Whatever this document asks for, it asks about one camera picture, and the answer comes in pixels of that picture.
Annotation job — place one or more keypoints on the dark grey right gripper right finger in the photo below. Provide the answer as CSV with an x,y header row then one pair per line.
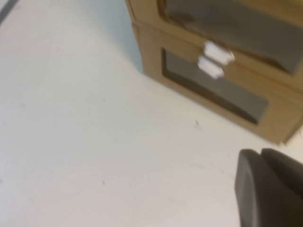
x,y
286,175

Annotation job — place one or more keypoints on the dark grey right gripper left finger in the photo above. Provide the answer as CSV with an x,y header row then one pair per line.
x,y
260,203

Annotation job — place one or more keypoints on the white pull tab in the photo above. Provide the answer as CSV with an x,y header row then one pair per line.
x,y
216,53
209,67

